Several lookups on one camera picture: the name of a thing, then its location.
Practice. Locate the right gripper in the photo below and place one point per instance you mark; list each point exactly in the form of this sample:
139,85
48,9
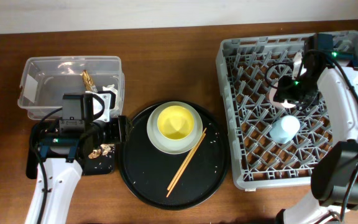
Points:
282,93

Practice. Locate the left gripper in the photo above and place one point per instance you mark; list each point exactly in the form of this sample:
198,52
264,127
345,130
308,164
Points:
119,126

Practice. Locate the pink cup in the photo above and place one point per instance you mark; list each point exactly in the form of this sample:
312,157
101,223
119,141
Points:
285,104

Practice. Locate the food scraps pile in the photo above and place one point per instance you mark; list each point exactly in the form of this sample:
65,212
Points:
102,150

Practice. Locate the large white napkin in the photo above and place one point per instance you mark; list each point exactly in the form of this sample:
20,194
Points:
113,89

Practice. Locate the blue cup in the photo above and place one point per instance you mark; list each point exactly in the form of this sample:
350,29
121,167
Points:
284,129

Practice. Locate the gold snack wrapper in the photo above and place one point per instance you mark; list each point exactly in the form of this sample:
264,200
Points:
88,82

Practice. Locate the grey plate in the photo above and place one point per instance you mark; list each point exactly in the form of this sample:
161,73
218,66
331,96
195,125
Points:
173,146

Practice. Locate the yellow bowl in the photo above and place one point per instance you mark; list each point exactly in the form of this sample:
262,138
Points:
175,122

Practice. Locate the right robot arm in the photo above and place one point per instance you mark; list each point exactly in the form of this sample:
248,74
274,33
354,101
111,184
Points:
325,73

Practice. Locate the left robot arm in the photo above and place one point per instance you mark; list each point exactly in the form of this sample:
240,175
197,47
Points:
52,197

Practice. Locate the grey dishwasher rack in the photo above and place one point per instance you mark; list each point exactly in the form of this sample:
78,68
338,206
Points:
246,69

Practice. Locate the black rectangular tray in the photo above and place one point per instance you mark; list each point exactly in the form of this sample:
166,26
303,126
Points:
69,141

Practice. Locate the round black serving tray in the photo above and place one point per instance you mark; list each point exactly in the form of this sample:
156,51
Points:
148,171

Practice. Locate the clear plastic bin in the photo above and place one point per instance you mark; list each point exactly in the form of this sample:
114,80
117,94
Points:
45,80

